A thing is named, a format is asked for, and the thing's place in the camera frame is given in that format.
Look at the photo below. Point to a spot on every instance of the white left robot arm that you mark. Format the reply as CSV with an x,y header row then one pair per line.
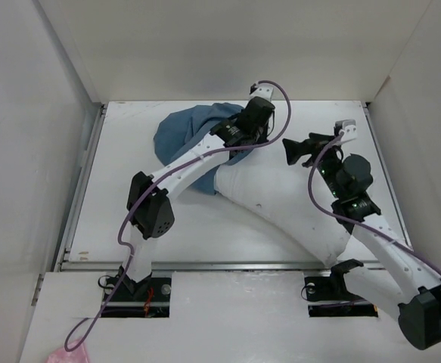
x,y
149,203

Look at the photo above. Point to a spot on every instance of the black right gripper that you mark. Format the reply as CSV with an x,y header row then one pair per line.
x,y
315,145

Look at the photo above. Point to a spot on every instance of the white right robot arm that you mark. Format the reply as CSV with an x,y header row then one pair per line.
x,y
412,297

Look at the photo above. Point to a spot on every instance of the pink plastic bag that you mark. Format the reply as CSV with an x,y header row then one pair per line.
x,y
61,355

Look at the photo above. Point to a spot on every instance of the aluminium front rail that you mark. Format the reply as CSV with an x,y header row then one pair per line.
x,y
85,265

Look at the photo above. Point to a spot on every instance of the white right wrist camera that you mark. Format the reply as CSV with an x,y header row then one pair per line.
x,y
345,131

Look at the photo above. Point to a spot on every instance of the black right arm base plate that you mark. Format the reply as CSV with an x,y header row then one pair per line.
x,y
327,300

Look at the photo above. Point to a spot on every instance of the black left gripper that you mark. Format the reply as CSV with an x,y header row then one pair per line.
x,y
264,135

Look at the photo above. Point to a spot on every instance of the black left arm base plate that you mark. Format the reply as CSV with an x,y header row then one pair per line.
x,y
151,300

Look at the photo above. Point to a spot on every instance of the blue fabric pillowcase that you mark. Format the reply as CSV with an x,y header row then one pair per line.
x,y
182,130

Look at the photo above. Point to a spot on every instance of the white pillow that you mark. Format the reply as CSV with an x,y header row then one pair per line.
x,y
279,194

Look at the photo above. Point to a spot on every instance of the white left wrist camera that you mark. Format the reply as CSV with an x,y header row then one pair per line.
x,y
263,90

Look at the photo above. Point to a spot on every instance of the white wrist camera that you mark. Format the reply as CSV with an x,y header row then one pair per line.
x,y
263,90
345,131

